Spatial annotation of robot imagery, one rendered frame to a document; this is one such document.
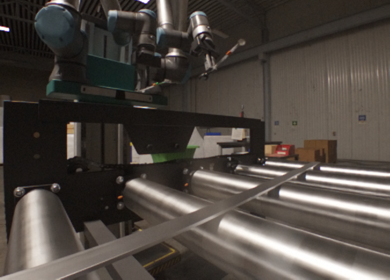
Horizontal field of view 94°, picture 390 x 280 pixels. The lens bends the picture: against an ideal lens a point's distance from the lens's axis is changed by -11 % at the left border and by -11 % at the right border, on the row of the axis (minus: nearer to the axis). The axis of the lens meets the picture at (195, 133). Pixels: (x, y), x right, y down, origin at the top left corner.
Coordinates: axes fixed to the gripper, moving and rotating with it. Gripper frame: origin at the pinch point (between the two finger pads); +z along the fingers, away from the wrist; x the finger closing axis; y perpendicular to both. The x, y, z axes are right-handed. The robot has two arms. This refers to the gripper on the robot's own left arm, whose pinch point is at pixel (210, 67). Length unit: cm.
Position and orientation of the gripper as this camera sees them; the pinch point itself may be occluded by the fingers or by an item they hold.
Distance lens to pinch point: 91.2
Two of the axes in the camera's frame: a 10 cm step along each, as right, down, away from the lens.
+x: 8.0, 1.2, 5.9
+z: 1.6, 9.1, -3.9
